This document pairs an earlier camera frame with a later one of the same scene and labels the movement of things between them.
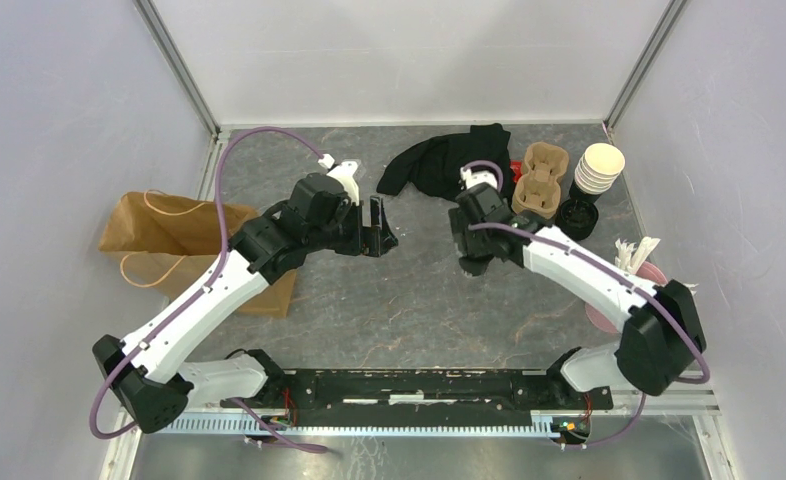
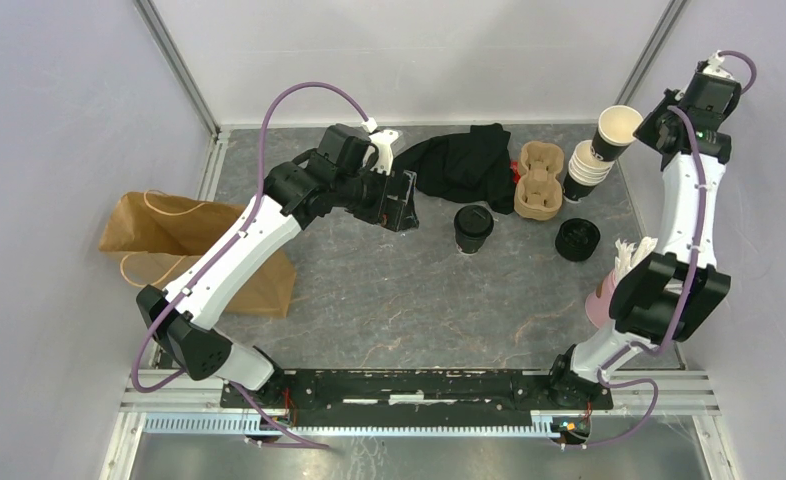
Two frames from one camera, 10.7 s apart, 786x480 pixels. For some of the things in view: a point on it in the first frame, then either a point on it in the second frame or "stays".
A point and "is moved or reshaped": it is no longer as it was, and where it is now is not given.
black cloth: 434,164 stays
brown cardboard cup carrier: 538,192 stays
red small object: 517,167 stays
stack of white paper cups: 599,168 is moved or reshaped
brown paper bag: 172,241 stays
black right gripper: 459,226 -> 645,132
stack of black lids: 575,218 is moved or reshaped
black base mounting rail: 418,394 stays
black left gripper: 374,241 -> 399,216
